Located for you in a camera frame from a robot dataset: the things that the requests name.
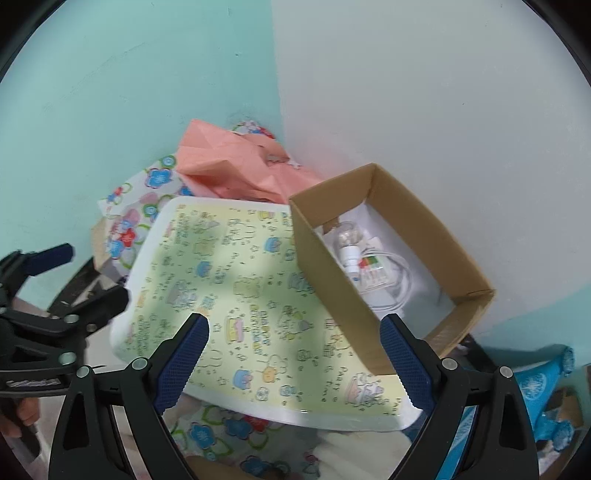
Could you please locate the colourful candle packet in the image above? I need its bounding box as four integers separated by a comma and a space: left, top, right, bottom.
355, 237, 386, 289

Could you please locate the white cable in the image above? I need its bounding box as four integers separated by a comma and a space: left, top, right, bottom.
365, 251, 413, 311

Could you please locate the brown cardboard piece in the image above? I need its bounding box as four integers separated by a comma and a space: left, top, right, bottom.
90, 217, 116, 273

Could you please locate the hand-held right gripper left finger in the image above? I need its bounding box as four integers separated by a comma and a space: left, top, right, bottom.
47, 312, 211, 480

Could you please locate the blue patterned foil balloon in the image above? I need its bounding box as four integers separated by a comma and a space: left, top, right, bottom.
434, 344, 578, 480

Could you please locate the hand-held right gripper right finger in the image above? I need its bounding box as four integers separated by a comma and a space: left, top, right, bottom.
379, 313, 540, 480

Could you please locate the pink cloth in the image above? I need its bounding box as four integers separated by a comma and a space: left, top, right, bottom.
177, 119, 324, 204

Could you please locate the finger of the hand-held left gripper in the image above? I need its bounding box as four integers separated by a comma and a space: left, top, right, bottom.
0, 244, 75, 298
51, 287, 130, 335

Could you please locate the brown cardboard box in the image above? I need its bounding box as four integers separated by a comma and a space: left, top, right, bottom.
288, 162, 496, 377

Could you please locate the brown cardboard carton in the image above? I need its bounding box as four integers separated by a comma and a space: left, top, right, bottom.
540, 388, 585, 480

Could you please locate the person's left hand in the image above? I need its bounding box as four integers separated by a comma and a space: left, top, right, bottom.
0, 397, 42, 437

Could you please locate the floral printed cloth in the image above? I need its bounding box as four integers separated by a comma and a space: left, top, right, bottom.
97, 119, 335, 480

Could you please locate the clear light bulb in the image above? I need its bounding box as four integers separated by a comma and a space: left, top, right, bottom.
336, 220, 366, 278

